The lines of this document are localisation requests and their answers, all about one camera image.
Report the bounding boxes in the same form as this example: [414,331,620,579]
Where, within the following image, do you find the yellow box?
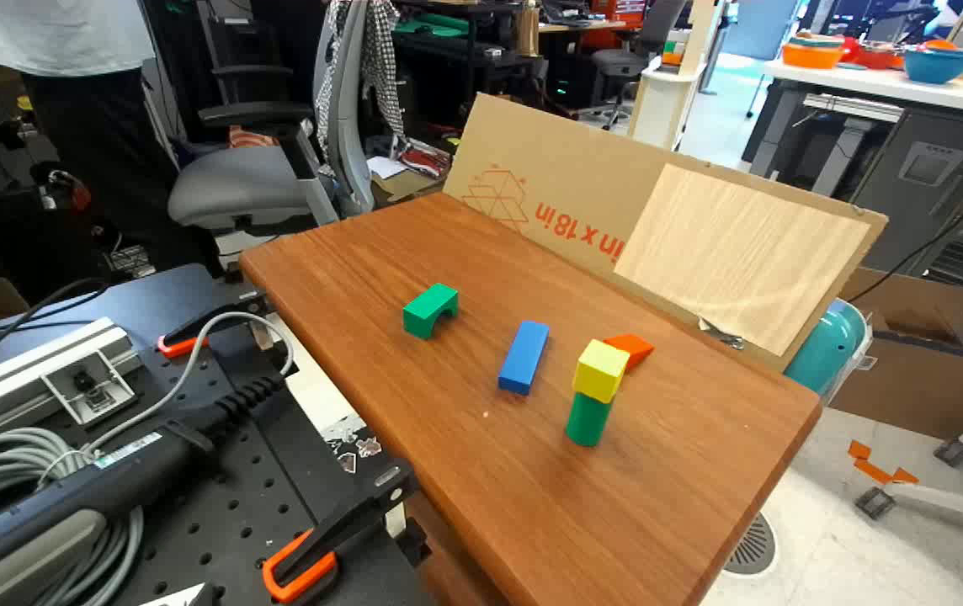
[568,335,634,408]

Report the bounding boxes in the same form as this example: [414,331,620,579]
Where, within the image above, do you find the green arch piece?
[399,279,463,343]

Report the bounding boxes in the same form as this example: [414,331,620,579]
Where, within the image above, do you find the orange wedge piece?
[599,331,660,370]

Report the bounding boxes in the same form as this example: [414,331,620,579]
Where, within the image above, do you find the brown cardboard box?
[831,266,963,444]

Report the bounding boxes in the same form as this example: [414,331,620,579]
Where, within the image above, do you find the blue rectangular block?
[494,318,552,398]

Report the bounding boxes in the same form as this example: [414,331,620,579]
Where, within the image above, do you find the brown printed cardboard panel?
[440,92,891,373]

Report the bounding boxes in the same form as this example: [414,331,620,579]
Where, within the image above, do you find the brown wooden board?
[237,190,824,606]

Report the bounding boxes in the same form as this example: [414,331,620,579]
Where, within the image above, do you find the green rectangular block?
[561,388,616,452]

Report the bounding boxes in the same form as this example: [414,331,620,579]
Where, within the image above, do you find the hanging grey clothes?
[308,0,407,217]

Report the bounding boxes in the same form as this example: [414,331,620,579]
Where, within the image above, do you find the light wooden panel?
[613,160,876,359]

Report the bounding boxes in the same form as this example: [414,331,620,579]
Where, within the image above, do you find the grey office chair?
[165,0,342,231]

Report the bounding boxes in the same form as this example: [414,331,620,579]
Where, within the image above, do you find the black orange clamp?
[259,460,432,606]
[155,294,271,362]

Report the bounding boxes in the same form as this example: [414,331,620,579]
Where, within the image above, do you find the teal cylinder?
[781,295,880,399]

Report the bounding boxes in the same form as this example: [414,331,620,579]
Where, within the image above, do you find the round floor drain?
[719,511,781,579]

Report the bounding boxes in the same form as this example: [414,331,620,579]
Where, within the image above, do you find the orange bowl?
[781,38,848,75]

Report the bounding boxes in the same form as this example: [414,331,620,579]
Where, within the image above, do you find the orange floor tape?
[845,436,924,488]

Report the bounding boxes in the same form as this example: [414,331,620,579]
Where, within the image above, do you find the grey cabinet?
[744,77,963,284]

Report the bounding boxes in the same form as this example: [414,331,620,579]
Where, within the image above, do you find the person in white shirt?
[0,0,221,266]

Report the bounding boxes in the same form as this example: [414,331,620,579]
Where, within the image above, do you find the blue bowl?
[902,44,963,89]

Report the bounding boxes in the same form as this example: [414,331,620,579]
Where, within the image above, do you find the white post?
[625,0,732,156]

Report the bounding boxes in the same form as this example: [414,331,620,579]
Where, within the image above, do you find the black ribbed cable connector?
[0,370,288,599]

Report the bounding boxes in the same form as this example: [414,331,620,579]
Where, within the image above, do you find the aluminium rail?
[0,318,151,430]

